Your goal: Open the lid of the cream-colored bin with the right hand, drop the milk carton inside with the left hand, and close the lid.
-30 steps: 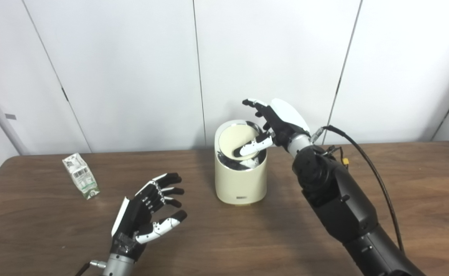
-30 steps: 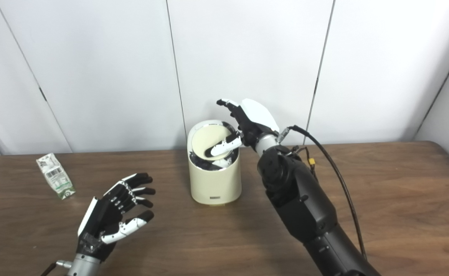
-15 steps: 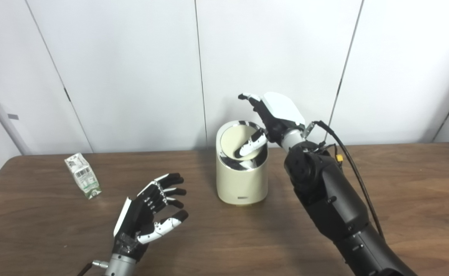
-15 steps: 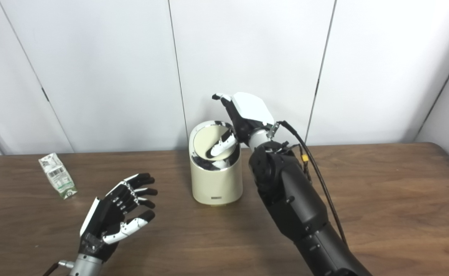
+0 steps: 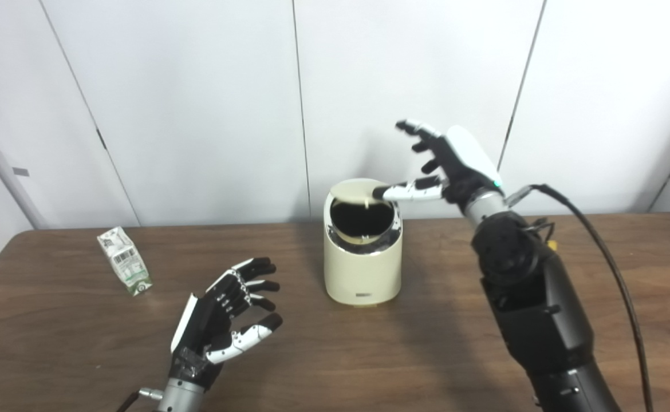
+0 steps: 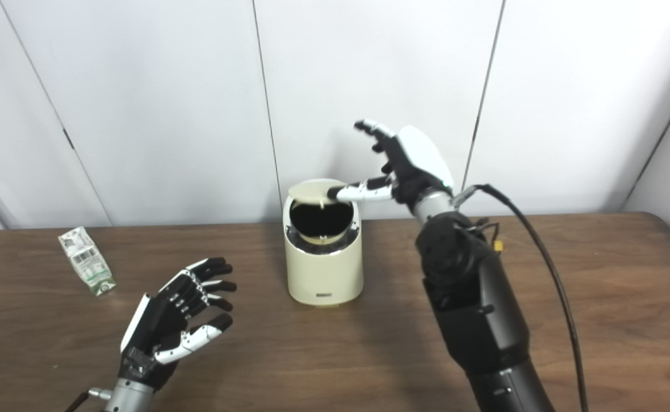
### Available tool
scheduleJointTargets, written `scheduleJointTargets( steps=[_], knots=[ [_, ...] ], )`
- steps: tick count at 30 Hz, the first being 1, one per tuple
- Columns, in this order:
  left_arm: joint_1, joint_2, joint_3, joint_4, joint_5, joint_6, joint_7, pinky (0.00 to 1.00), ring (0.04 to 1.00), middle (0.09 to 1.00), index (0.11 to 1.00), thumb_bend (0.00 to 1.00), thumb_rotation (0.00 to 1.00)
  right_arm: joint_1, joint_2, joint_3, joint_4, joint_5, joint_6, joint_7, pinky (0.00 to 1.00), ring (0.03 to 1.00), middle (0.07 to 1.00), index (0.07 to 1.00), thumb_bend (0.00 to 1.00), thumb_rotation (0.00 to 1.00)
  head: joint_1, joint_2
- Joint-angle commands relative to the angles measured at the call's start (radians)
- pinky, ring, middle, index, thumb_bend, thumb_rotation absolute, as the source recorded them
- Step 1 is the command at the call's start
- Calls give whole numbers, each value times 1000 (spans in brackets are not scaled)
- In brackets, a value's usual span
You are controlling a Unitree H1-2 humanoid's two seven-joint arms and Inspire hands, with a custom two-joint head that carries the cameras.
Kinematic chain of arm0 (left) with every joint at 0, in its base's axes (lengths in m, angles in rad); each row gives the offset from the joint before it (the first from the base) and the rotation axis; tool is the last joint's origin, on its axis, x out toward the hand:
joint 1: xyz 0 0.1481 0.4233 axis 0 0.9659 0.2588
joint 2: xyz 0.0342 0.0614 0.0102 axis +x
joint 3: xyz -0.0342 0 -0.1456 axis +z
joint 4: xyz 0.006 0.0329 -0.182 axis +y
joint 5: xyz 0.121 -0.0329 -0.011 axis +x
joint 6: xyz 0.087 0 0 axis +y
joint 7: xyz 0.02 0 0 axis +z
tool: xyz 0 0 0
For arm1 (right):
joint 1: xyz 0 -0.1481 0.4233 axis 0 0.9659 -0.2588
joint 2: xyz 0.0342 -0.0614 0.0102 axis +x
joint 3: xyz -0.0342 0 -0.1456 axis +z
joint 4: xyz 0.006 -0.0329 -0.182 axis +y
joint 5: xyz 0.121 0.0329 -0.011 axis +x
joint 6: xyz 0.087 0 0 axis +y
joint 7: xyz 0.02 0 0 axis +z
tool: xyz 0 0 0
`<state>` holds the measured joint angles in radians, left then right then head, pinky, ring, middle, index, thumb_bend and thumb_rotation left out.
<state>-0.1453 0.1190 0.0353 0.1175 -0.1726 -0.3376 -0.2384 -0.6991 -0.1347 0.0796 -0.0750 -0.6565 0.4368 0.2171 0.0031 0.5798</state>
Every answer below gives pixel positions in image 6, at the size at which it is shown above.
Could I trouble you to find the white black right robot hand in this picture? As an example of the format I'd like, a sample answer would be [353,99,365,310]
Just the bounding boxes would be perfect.
[328,120,455,208]

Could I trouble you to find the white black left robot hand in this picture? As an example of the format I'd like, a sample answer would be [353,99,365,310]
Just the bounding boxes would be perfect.
[119,257,237,390]

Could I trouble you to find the green white milk carton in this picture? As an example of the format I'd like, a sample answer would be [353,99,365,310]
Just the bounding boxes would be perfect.
[58,227,117,296]

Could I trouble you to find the cream round bin lid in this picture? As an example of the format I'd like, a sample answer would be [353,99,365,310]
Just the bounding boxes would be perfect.
[287,179,344,205]

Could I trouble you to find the cream-colored desktop bin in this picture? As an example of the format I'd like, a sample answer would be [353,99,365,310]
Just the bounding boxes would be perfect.
[283,179,364,307]

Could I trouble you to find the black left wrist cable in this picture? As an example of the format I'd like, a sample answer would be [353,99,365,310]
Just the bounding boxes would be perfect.
[63,391,92,412]

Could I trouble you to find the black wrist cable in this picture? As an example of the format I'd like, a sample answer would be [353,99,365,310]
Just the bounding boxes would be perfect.
[454,184,589,412]
[63,391,92,412]

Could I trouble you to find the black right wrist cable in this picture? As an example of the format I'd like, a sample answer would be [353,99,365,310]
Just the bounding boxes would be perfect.
[454,184,589,412]

